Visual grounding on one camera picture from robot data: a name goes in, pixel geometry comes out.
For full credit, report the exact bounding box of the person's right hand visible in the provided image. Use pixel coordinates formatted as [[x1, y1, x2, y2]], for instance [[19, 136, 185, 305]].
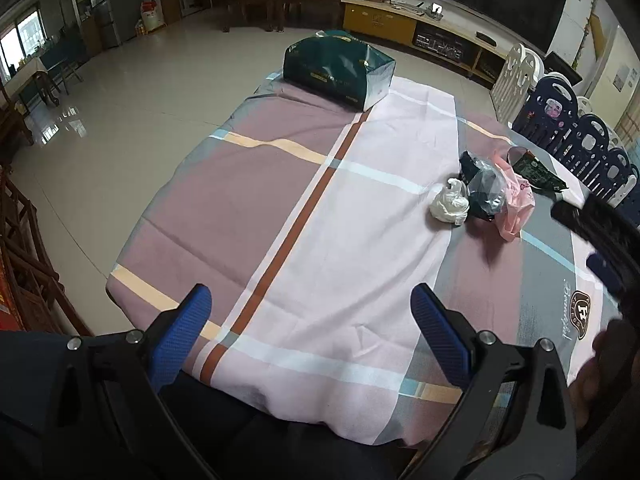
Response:
[[568, 318, 639, 431]]

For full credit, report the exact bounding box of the navy plastic chair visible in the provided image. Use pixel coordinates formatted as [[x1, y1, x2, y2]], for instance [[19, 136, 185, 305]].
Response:
[[511, 75, 578, 154], [556, 114, 610, 185], [587, 148, 638, 202]]

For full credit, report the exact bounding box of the dark green snack packet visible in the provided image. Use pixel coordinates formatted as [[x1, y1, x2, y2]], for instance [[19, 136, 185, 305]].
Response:
[[506, 146, 567, 193]]

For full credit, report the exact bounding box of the pink crumpled plastic bag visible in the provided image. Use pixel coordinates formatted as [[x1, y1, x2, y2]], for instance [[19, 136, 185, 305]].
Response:
[[491, 154, 535, 242]]

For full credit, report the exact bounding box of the grey crumpled plastic bag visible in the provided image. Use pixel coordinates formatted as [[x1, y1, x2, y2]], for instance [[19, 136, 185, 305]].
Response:
[[459, 151, 506, 221]]

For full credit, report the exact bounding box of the white crumpled plastic bag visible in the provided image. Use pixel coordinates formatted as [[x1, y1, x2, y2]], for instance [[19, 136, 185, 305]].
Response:
[[428, 178, 470, 226]]

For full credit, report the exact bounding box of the wooden armchair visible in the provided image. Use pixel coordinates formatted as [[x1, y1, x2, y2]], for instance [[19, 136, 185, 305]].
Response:
[[1, 171, 92, 336]]

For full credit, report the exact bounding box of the plaid pink grey tablecloth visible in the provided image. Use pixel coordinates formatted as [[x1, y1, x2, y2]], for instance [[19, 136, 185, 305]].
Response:
[[106, 76, 617, 445]]

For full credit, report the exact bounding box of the white plastic chair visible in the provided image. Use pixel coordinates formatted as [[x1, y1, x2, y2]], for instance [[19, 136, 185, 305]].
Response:
[[490, 44, 544, 127]]

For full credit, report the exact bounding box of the yellow tv cabinet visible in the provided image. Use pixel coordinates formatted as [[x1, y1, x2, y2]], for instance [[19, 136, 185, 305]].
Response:
[[341, 0, 506, 89]]

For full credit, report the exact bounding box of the dark green gift bag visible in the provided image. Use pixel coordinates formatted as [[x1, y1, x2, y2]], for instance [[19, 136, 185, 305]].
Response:
[[283, 30, 396, 112]]

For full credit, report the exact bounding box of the dark wooden table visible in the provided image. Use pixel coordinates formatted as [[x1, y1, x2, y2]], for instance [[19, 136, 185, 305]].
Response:
[[220, 0, 343, 34]]

